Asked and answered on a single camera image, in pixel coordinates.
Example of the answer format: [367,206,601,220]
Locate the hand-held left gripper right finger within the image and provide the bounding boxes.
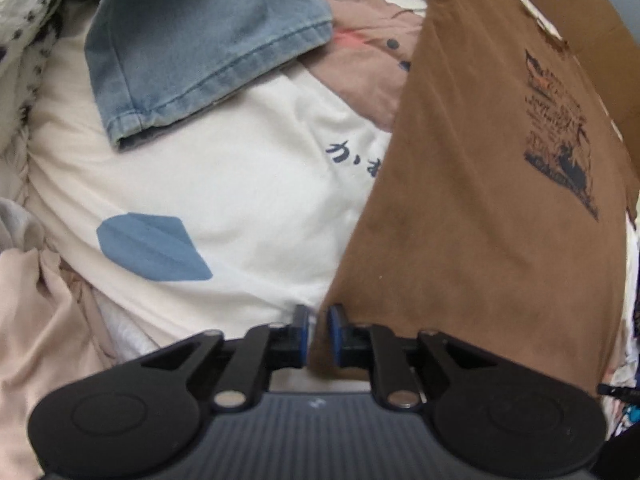
[326,303,494,410]

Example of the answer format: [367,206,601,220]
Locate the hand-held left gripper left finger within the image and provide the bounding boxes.
[141,304,311,409]

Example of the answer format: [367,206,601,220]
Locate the brown t-shirt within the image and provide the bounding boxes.
[307,0,640,397]

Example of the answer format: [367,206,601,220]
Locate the cream bear print blanket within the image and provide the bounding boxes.
[25,0,436,361]

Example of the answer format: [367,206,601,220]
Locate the pale pink cloth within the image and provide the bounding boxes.
[0,247,131,480]

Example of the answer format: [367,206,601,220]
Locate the light blue denim jeans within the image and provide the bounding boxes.
[70,0,335,151]

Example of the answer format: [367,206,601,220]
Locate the large folded cardboard sheet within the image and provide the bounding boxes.
[507,0,640,161]

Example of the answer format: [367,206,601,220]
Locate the white black spotted cloth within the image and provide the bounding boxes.
[0,0,68,91]

